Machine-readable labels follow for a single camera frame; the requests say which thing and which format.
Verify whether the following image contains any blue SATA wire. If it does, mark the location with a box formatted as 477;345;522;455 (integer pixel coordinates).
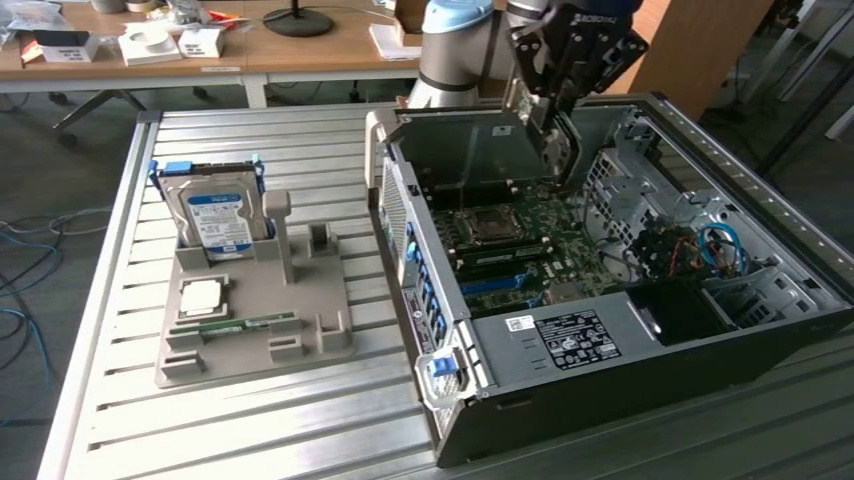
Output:
697;222;749;276

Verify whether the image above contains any small white labelled box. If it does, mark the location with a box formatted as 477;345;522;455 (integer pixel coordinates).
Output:
178;28;226;59

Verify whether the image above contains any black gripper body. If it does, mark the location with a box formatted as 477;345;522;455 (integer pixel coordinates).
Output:
533;0;646;66

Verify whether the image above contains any black and grey PC case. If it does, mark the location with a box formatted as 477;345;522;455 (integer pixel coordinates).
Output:
363;91;854;470

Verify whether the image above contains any black round stand base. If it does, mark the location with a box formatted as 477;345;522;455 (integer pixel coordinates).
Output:
262;0;335;38

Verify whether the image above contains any grey power supply unit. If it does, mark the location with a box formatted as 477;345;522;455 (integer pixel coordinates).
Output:
459;292;662;389

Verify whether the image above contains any hard disk in blue caddy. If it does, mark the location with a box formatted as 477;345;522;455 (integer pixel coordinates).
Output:
150;154;279;261

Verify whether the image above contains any wooden cabinet panel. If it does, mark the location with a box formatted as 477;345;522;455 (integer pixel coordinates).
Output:
610;0;776;121

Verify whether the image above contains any wooden desk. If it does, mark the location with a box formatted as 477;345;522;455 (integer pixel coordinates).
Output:
0;0;439;109

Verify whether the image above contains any CPU socket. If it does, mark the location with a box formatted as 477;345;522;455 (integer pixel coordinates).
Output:
463;204;526;244

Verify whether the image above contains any clear plastic bag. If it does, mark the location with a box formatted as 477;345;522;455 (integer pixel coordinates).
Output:
0;0;72;31

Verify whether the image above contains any blue expansion slot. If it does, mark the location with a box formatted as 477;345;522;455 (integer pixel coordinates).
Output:
459;273;535;296

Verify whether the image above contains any green motherboard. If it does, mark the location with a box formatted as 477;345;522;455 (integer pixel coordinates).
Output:
426;184;636;316

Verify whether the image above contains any silver CPU chip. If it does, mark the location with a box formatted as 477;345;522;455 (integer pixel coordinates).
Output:
178;280;233;317

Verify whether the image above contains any grey plastic parts rack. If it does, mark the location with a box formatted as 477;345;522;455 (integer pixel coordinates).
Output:
154;189;357;390

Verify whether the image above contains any black red yellow wire bundle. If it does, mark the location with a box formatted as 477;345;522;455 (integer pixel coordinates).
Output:
633;227;709;279

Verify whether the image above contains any black graphics card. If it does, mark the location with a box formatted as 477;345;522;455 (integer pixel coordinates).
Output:
503;77;583;197

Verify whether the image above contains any orange packet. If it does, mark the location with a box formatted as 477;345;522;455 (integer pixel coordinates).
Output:
210;9;253;31

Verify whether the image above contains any brown cardboard box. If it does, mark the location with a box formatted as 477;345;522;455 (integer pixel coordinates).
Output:
393;0;429;36

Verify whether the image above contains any grey floor cable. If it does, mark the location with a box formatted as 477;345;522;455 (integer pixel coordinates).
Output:
0;207;115;236

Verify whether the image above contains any white desk frame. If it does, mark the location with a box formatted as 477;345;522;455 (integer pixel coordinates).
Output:
740;0;854;141

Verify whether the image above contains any white box with round insert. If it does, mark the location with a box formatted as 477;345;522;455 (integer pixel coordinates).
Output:
118;24;183;67

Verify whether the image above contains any blue floor cable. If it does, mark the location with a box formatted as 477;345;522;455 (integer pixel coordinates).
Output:
0;219;62;426

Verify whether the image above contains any metal disk bay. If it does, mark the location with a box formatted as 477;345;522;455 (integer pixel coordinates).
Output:
700;267;822;329

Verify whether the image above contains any white paper stack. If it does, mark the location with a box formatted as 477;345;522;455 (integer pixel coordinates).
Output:
369;23;423;61

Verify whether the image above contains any black and white open box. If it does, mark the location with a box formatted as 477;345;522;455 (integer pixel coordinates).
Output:
32;29;102;64

